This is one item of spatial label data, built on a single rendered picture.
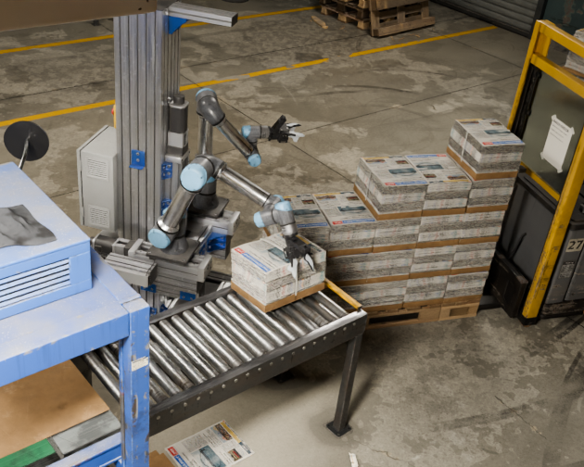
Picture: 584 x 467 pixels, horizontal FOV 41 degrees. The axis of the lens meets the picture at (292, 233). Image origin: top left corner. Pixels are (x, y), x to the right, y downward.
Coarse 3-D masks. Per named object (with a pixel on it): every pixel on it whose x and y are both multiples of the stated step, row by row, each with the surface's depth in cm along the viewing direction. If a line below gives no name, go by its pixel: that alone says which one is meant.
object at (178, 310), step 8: (224, 288) 388; (208, 296) 382; (216, 296) 382; (224, 296) 384; (184, 304) 374; (192, 304) 375; (200, 304) 376; (160, 312) 367; (168, 312) 368; (176, 312) 368; (192, 312) 374; (208, 312) 382; (152, 320) 362; (160, 320) 363; (168, 320) 366; (112, 352) 352; (72, 360) 339; (80, 360) 342; (80, 368) 344; (88, 368) 347
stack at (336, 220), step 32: (352, 192) 480; (320, 224) 444; (352, 224) 448; (384, 224) 456; (416, 224) 464; (448, 224) 471; (352, 256) 461; (384, 256) 469; (416, 256) 477; (448, 256) 486; (352, 288) 476; (384, 288) 484; (416, 288) 492; (416, 320) 509
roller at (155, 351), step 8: (152, 344) 348; (152, 352) 345; (160, 352) 344; (160, 360) 340; (168, 360) 340; (168, 368) 337; (176, 368) 336; (176, 376) 333; (184, 376) 333; (184, 384) 329; (192, 384) 330
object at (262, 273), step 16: (240, 256) 373; (256, 256) 372; (272, 256) 373; (240, 272) 378; (256, 272) 366; (272, 272) 361; (288, 272) 368; (256, 288) 370; (272, 288) 366; (288, 288) 374
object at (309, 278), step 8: (272, 240) 388; (280, 240) 388; (304, 240) 388; (312, 248) 381; (320, 248) 381; (312, 256) 375; (320, 256) 378; (304, 264) 374; (320, 264) 381; (304, 272) 376; (312, 272) 380; (320, 272) 384; (304, 280) 379; (312, 280) 383; (320, 280) 386; (304, 288) 381
